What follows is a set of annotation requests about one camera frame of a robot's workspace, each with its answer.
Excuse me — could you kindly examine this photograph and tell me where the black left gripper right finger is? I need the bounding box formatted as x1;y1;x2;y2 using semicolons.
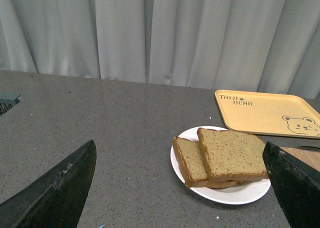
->
262;141;320;228

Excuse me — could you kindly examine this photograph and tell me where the bread slice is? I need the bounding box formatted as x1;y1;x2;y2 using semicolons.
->
197;127;268;182
172;136;244;189

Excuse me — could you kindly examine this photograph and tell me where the white round plate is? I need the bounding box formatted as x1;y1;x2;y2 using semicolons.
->
170;126;271;205

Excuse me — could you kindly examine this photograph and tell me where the grey curtain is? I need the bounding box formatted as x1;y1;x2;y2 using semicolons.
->
0;0;320;99

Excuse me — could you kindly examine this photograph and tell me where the wooden cutting board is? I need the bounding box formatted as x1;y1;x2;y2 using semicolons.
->
280;146;320;171

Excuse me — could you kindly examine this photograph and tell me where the green grey table fixture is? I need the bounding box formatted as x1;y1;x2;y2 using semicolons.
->
0;92;21;116

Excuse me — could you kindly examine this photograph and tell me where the yellow bear tray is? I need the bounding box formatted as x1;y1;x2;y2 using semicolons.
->
214;90;320;139

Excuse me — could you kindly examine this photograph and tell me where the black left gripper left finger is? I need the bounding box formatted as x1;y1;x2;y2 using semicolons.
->
0;140;97;228

